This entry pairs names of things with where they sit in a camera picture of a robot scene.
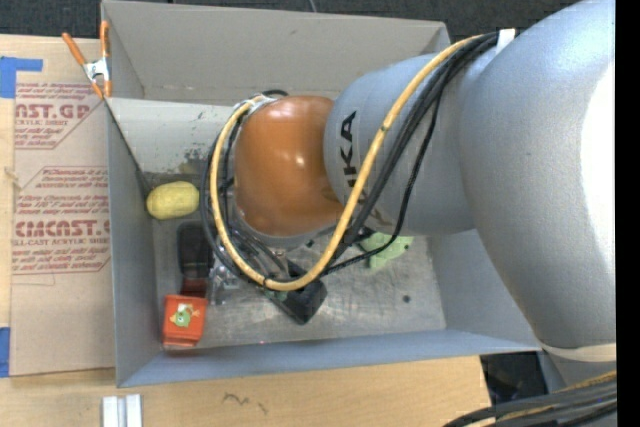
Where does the orange box with green bird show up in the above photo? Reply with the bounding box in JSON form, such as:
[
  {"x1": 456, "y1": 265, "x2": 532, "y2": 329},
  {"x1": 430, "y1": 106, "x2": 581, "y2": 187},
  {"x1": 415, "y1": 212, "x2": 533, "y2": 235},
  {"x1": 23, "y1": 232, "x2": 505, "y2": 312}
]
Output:
[{"x1": 160, "y1": 293, "x2": 209, "y2": 349}]

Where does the yellow toy lemon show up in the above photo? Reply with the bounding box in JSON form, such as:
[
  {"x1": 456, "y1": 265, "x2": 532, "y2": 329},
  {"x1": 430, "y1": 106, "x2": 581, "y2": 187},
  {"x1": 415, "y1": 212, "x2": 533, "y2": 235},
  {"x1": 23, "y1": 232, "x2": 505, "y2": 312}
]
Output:
[{"x1": 145, "y1": 180, "x2": 201, "y2": 220}]

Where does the light green cloth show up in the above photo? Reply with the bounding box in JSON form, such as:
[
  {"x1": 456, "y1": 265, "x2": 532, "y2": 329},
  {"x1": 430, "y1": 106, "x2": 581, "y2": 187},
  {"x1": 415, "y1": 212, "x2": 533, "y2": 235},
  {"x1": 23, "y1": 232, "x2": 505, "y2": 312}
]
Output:
[{"x1": 358, "y1": 231, "x2": 416, "y2": 269}]

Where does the brown cardboard board red print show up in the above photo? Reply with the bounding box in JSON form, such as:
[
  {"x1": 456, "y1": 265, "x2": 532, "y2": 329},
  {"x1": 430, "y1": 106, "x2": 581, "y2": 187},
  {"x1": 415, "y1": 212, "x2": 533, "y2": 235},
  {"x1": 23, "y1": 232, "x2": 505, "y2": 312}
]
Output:
[{"x1": 0, "y1": 33, "x2": 117, "y2": 378}]

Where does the grey metal bin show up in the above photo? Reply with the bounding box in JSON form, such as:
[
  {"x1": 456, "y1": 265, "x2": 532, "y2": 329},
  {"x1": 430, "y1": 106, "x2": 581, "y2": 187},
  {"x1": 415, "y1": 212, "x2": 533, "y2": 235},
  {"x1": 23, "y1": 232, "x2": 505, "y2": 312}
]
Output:
[{"x1": 99, "y1": 0, "x2": 544, "y2": 389}]

